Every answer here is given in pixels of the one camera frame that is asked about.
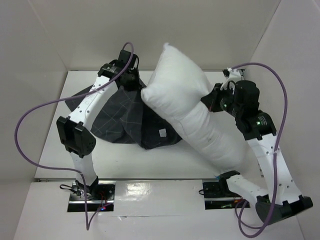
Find white pillow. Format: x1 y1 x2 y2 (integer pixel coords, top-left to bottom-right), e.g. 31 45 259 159
140 43 247 172

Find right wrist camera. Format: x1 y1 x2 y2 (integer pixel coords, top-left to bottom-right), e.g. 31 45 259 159
221 68 245 89

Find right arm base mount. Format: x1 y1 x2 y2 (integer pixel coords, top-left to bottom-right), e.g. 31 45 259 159
198 181 243 210

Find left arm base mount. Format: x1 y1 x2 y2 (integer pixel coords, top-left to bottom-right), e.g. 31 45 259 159
59 181 116 213

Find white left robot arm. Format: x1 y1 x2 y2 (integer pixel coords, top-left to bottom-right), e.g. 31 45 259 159
56 49 140 200

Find dark grey checked pillowcase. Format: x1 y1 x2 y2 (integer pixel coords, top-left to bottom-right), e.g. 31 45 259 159
65 83 185 151

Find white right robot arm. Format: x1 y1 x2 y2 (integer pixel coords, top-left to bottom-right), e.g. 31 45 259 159
201 80 313 225

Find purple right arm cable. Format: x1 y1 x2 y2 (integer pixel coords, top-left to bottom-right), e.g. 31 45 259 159
229 62 288 237

